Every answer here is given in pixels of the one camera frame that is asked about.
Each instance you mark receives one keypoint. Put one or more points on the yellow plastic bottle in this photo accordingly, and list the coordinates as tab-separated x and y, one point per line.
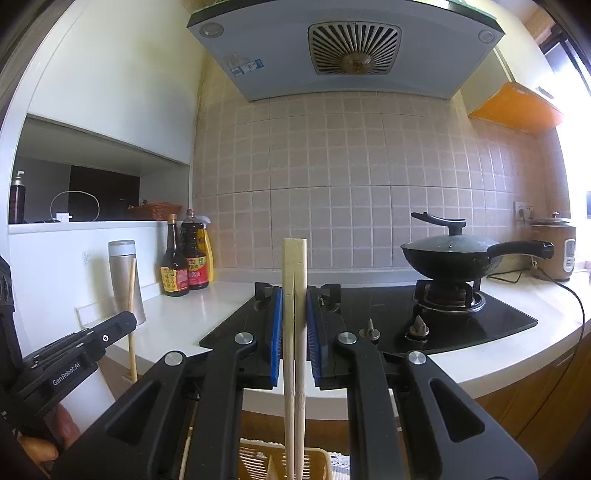
209	258

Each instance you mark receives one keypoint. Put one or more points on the orange wall cabinet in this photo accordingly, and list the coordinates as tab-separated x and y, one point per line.
517	108

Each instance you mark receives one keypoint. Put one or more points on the brown wicker basket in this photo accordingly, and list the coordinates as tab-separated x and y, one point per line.
154	211

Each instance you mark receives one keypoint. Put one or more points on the person's left hand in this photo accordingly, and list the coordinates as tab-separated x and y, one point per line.
44	450

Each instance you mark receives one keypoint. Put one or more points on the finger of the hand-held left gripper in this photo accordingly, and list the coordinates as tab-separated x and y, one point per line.
108	334

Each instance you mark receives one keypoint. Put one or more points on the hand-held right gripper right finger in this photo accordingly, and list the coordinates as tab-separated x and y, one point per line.
312	344

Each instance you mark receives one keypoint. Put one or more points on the yellow plastic utensil basket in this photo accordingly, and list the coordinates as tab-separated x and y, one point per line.
277	459

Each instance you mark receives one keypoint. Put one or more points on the metal cooktop knob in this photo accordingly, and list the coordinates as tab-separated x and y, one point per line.
370	331
418	328

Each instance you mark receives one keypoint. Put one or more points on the black glass gas cooktop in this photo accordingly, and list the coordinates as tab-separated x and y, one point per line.
383	304

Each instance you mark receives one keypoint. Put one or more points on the beige rice cooker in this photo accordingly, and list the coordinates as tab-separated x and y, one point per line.
551	249

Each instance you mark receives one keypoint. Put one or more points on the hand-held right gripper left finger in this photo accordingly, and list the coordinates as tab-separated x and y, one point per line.
276	339

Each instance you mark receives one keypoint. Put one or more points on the slim soy sauce bottle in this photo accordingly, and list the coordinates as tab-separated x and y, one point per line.
174	272

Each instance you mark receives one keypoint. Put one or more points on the black wok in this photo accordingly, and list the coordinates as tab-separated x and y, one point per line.
443	263

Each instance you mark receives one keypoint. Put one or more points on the gas burner with pan support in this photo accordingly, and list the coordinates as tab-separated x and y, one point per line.
332	293
450	295

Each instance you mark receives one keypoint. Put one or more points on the black wok lid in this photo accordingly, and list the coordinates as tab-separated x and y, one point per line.
445	240

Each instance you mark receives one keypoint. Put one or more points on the grey range hood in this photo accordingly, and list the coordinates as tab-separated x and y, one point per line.
286	60

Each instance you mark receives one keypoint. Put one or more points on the wide dark sauce bottle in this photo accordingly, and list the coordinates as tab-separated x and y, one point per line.
195	267

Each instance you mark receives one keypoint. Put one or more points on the steel thermos bottle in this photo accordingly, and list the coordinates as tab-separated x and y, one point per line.
125	281

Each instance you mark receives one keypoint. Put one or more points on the dark pump bottle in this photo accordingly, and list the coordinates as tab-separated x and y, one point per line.
17	203

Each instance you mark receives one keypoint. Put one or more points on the white wall socket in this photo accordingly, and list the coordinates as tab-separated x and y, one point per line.
523	211

